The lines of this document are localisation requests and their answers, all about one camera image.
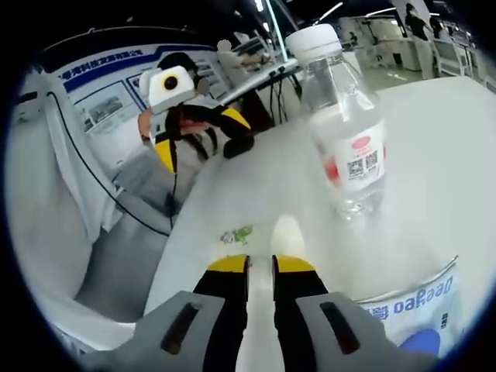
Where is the clear plastic bottle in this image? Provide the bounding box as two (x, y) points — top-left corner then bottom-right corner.
(285, 22), (388, 221)

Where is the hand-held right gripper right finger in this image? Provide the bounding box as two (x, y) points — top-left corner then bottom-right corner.
(272, 254), (427, 372)

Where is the clear packet with blue pad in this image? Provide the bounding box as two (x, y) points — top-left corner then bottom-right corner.
(355, 254), (461, 360)

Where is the white office desk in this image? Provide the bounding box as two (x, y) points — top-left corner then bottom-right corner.
(220, 61), (305, 129)

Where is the black hanging cable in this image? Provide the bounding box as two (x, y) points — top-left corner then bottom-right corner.
(46, 91), (172, 236)

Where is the person's left hand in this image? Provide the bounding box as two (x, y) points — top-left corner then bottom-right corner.
(138, 110), (153, 142)

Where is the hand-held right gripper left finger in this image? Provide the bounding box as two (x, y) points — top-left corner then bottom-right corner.
(83, 254), (251, 372)

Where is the blue and white wall poster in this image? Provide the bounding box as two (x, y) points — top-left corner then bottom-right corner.
(57, 42), (218, 135)

